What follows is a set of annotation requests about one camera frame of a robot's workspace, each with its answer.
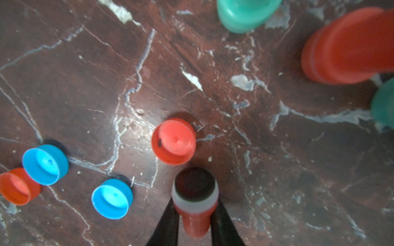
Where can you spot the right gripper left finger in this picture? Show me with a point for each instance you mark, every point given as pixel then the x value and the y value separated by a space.
pixel 167 230

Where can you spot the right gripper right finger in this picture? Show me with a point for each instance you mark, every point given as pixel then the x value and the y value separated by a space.
pixel 223 231

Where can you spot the red stamp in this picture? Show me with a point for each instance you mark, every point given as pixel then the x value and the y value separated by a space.
pixel 352 48
pixel 195 195

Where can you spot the green stamp top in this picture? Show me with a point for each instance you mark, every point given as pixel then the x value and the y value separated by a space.
pixel 382 105

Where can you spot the green stamp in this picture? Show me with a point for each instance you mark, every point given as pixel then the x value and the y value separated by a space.
pixel 243 16
pixel 382 105

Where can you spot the blue cap right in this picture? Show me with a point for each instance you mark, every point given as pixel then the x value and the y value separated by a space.
pixel 112 199

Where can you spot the blue cap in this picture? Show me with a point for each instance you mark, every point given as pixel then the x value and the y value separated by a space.
pixel 45 164
pixel 112 199

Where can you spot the red cap top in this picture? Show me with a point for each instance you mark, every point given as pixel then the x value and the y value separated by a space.
pixel 174 142

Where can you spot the red cap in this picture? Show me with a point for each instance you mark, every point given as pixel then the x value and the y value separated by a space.
pixel 174 142
pixel 18 188

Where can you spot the blue cap left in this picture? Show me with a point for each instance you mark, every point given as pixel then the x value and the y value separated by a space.
pixel 45 164

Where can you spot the red cap left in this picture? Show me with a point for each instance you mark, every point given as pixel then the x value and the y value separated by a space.
pixel 18 188

